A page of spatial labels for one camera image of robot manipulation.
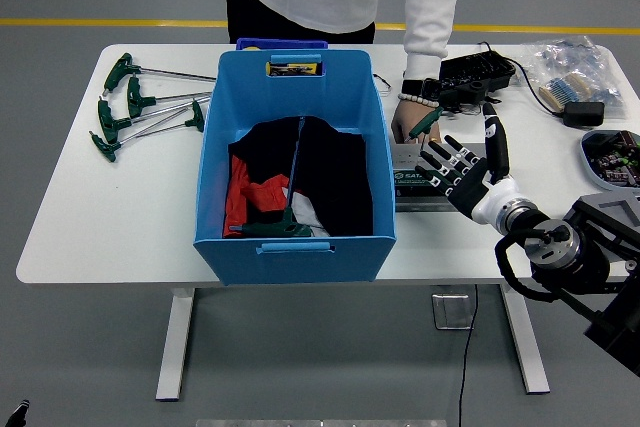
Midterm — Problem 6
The dark blue plastic bin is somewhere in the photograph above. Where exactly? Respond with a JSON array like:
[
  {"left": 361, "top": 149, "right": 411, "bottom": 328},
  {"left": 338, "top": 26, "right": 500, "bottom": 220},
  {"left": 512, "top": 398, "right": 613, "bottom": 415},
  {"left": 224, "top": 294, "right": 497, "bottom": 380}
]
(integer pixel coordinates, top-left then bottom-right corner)
[{"left": 235, "top": 37, "right": 330, "bottom": 52}]

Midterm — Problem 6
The black floor cable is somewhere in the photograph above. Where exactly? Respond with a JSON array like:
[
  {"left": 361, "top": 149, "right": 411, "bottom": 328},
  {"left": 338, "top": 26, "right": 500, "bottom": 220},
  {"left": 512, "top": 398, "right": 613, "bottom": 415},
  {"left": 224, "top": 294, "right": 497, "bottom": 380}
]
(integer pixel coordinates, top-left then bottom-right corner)
[{"left": 457, "top": 284, "right": 480, "bottom": 427}]

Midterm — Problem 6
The white bead bracelet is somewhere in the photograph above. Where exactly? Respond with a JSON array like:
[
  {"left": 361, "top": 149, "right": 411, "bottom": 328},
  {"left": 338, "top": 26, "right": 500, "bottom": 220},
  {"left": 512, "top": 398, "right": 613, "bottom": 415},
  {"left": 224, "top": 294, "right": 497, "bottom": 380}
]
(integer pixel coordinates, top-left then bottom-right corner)
[{"left": 398, "top": 91, "right": 440, "bottom": 109}]

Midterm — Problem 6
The black plastic tray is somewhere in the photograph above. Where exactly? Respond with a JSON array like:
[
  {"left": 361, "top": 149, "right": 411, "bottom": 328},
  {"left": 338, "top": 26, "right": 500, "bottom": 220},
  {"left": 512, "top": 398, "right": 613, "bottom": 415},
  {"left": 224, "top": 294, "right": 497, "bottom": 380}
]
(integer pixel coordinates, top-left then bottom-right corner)
[{"left": 422, "top": 51, "right": 517, "bottom": 111}]

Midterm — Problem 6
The large green T-handle hex key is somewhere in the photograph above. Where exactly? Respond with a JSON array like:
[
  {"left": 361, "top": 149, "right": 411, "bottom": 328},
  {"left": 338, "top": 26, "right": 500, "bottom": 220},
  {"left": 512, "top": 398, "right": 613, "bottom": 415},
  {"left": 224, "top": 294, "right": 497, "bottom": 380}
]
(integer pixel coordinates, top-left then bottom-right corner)
[{"left": 228, "top": 115, "right": 315, "bottom": 240}]

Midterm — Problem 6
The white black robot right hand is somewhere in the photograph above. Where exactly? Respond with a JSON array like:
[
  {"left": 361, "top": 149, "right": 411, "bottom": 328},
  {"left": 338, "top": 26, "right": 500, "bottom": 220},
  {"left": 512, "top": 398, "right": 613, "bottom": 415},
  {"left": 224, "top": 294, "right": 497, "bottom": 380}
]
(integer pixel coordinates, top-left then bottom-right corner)
[{"left": 413, "top": 102, "right": 522, "bottom": 226}]

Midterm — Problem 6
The white table leg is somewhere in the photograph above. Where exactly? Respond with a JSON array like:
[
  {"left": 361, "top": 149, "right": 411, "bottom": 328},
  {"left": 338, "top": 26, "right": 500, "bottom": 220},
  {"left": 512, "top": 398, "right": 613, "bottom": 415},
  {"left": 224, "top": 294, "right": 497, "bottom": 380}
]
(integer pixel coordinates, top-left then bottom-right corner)
[
  {"left": 499, "top": 282, "right": 551, "bottom": 395},
  {"left": 155, "top": 287, "right": 196, "bottom": 402}
]

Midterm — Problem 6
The person's left hand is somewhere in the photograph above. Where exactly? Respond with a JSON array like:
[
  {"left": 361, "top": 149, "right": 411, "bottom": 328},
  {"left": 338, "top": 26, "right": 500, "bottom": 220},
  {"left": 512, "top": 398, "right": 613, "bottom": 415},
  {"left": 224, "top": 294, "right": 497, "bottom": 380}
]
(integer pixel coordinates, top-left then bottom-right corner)
[{"left": 390, "top": 99, "right": 442, "bottom": 146}]

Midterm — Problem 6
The black orange garment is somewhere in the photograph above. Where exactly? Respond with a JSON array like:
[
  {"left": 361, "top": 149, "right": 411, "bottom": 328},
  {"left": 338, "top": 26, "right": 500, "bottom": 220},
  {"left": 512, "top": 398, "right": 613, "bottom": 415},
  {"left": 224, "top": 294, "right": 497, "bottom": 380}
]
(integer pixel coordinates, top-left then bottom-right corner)
[{"left": 223, "top": 115, "right": 375, "bottom": 239}]

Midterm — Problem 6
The white tray with circuit boards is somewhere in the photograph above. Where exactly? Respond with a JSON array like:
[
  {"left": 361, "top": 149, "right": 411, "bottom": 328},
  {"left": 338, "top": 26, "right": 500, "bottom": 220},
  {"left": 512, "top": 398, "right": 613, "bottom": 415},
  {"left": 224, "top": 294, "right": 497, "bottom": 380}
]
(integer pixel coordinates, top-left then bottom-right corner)
[{"left": 579, "top": 129, "right": 640, "bottom": 192}]

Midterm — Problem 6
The yellow handled tool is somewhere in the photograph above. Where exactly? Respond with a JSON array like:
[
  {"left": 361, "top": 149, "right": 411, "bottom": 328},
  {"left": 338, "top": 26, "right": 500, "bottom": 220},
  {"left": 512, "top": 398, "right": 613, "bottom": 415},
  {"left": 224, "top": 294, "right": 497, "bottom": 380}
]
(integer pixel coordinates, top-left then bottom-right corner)
[{"left": 265, "top": 61, "right": 321, "bottom": 77}]

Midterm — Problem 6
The black white robot left hand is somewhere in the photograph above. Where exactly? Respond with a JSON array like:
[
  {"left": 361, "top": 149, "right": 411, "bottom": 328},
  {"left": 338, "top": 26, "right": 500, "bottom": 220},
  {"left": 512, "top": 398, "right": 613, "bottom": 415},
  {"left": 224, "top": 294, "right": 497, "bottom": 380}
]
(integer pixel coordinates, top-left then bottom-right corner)
[{"left": 0, "top": 399, "right": 31, "bottom": 427}]

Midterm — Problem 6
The silver floor plate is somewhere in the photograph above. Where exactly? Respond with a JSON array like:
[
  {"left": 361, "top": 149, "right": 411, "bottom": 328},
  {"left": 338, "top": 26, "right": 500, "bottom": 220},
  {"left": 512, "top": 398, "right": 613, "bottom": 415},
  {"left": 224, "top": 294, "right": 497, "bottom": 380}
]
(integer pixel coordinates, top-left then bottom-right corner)
[{"left": 432, "top": 293, "right": 475, "bottom": 331}]

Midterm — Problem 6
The black power adapter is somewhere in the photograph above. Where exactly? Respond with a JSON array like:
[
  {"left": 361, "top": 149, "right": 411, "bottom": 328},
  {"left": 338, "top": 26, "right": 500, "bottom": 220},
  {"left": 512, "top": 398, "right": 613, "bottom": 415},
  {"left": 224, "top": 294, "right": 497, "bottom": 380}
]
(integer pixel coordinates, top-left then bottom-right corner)
[{"left": 563, "top": 101, "right": 606, "bottom": 127}]

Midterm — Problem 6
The clear plastic parts bag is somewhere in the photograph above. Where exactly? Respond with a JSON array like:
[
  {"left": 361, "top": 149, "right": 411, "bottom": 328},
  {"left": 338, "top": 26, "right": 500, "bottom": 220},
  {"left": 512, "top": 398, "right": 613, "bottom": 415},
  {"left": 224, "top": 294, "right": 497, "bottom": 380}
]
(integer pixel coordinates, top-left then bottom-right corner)
[{"left": 519, "top": 35, "right": 627, "bottom": 122}]

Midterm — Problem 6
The blue plastic storage box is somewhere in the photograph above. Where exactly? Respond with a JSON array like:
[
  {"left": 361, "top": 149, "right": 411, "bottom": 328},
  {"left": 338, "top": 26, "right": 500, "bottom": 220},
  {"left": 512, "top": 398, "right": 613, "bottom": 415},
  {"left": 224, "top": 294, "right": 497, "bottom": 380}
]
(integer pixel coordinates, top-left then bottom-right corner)
[{"left": 193, "top": 49, "right": 399, "bottom": 288}]

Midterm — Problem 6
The beige blue resistor strip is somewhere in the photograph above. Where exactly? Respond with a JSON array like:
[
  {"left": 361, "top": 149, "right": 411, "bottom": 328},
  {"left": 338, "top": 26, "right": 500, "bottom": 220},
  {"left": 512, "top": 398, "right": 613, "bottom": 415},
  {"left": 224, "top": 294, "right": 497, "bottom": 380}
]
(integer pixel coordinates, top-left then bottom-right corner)
[{"left": 538, "top": 71, "right": 597, "bottom": 113}]

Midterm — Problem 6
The small green T-handle hex key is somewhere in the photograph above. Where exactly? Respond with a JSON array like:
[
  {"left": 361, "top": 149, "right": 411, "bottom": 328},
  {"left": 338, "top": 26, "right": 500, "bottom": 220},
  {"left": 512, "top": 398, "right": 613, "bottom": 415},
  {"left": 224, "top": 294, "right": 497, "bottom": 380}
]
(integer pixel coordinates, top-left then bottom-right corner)
[{"left": 404, "top": 105, "right": 446, "bottom": 154}]

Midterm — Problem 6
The green grey hex key stand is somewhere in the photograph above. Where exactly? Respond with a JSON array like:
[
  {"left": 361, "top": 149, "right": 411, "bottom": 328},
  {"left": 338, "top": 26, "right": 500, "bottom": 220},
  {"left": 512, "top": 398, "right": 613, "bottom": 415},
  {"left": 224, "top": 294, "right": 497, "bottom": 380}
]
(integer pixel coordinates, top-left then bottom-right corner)
[{"left": 391, "top": 141, "right": 489, "bottom": 201}]

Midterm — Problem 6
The black adapter cord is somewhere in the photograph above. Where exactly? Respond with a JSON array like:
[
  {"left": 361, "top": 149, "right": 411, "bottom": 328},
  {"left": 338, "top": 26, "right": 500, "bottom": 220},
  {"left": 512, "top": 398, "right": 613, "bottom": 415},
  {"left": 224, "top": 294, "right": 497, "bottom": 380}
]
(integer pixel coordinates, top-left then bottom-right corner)
[{"left": 477, "top": 40, "right": 569, "bottom": 121}]

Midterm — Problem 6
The black wristwatch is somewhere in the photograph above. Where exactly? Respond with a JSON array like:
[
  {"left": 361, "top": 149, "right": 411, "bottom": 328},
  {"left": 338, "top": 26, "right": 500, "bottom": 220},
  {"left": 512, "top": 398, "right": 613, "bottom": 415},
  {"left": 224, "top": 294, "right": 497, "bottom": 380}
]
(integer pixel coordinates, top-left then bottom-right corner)
[{"left": 401, "top": 77, "right": 441, "bottom": 98}]

